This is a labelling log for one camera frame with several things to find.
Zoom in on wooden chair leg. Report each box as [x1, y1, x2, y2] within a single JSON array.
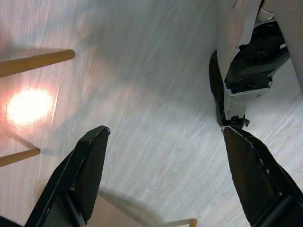
[[0, 49, 75, 78], [0, 148, 40, 167], [165, 218, 198, 227]]

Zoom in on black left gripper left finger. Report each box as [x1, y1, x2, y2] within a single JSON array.
[[25, 125, 111, 227]]

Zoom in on black robot foot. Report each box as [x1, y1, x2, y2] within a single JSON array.
[[209, 50, 227, 126]]

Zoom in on beige chair seat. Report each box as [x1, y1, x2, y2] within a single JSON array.
[[94, 189, 191, 227]]

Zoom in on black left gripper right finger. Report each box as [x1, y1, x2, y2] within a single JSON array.
[[222, 126, 303, 227]]

